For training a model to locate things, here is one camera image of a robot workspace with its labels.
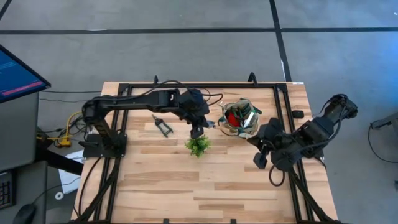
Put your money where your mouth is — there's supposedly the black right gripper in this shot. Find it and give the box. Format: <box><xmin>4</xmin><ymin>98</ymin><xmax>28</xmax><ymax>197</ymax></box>
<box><xmin>247</xmin><ymin>117</ymin><xmax>285</xmax><ymax>170</ymax></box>

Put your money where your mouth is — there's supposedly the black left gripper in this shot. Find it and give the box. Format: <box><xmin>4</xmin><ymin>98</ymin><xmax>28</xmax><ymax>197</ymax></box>
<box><xmin>178</xmin><ymin>88</ymin><xmax>211</xmax><ymax>140</ymax></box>

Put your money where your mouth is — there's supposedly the beige green-trimmed gardening bag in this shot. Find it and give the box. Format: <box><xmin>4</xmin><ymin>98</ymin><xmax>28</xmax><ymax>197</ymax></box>
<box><xmin>216</xmin><ymin>97</ymin><xmax>263</xmax><ymax>140</ymax></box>

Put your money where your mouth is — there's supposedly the red black gardening glove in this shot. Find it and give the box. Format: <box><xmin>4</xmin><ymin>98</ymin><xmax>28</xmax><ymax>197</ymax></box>
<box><xmin>226</xmin><ymin>111</ymin><xmax>243</xmax><ymax>128</ymax></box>

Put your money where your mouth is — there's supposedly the dark green-handled pruner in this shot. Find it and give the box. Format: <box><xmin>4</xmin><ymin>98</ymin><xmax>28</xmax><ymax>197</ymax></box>
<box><xmin>151</xmin><ymin>114</ymin><xmax>174</xmax><ymax>138</ymax></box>

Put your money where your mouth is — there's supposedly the artificial plant in white pot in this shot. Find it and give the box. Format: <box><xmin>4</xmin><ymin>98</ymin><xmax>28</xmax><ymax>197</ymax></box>
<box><xmin>185</xmin><ymin>134</ymin><xmax>212</xmax><ymax>159</ymax></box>

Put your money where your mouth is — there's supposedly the dark stand foot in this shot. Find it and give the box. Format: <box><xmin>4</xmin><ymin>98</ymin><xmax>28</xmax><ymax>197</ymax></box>
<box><xmin>369</xmin><ymin>112</ymin><xmax>398</xmax><ymax>131</ymax></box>

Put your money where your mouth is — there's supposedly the yellow power plug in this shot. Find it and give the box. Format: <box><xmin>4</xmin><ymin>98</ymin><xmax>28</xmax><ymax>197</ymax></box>
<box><xmin>55</xmin><ymin>136</ymin><xmax>73</xmax><ymax>148</ymax></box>

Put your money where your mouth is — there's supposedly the white paper sheet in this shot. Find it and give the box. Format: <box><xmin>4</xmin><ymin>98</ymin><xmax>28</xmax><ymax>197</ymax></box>
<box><xmin>58</xmin><ymin>149</ymin><xmax>85</xmax><ymax>194</ymax></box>

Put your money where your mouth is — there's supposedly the grey workstation desk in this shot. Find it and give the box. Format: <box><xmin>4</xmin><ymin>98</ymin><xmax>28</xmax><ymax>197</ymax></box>
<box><xmin>0</xmin><ymin>91</ymin><xmax>47</xmax><ymax>224</ymax></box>

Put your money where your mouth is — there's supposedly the blue-screen computer monitor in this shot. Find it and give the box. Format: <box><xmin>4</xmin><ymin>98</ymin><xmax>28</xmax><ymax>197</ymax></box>
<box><xmin>0</xmin><ymin>44</ymin><xmax>52</xmax><ymax>104</ymax></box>

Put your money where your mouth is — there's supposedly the black computer mouse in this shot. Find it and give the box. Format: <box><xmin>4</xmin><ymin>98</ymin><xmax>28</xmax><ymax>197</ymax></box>
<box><xmin>12</xmin><ymin>203</ymin><xmax>37</xmax><ymax>224</ymax></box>

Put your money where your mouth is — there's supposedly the black keyboard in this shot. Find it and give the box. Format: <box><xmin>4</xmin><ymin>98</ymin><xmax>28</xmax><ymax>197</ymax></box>
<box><xmin>0</xmin><ymin>170</ymin><xmax>15</xmax><ymax>210</ymax></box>

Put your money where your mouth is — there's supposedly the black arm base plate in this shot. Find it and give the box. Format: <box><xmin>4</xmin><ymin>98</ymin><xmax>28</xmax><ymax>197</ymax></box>
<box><xmin>79</xmin><ymin>133</ymin><xmax>128</xmax><ymax>159</ymax></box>
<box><xmin>279</xmin><ymin>133</ymin><xmax>325</xmax><ymax>159</ymax></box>

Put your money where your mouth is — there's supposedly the black metal table frame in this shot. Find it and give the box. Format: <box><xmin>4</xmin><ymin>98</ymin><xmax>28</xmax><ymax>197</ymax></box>
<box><xmin>70</xmin><ymin>82</ymin><xmax>341</xmax><ymax>224</ymax></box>

